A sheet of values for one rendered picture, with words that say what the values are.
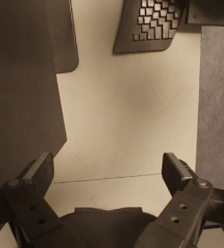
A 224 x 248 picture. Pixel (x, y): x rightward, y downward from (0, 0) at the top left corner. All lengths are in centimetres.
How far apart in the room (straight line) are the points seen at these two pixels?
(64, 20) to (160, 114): 37
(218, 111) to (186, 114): 96
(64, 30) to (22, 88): 32
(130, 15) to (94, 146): 38
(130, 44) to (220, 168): 142
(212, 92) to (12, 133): 139
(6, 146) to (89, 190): 49
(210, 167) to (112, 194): 116
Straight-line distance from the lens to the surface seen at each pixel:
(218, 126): 158
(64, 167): 63
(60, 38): 54
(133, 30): 53
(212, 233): 191
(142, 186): 67
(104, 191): 67
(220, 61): 150
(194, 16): 54
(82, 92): 54
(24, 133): 24
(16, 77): 24
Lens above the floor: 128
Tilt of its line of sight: 73 degrees down
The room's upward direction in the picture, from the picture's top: 176 degrees clockwise
